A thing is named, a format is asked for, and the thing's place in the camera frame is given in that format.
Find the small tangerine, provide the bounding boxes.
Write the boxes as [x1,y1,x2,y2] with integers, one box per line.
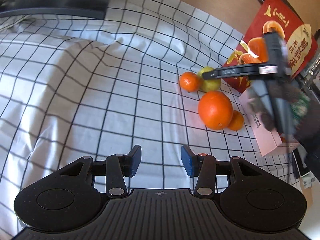
[227,110,244,131]

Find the pink cardboard box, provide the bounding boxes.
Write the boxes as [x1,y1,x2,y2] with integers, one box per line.
[238,86,301,157]

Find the large orange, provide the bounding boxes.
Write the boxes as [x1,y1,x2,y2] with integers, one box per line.
[198,91,233,131]

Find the large green guava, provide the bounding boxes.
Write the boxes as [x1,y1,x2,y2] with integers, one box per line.
[197,66,221,93]

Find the red snack bag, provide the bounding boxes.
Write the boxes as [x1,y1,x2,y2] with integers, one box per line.
[223,0,318,80]

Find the computer case glass panel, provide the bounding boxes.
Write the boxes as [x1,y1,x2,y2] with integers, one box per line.
[288,86,319,179]

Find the checkered white tablecloth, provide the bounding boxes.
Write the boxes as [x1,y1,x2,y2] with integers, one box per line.
[1,0,295,239]

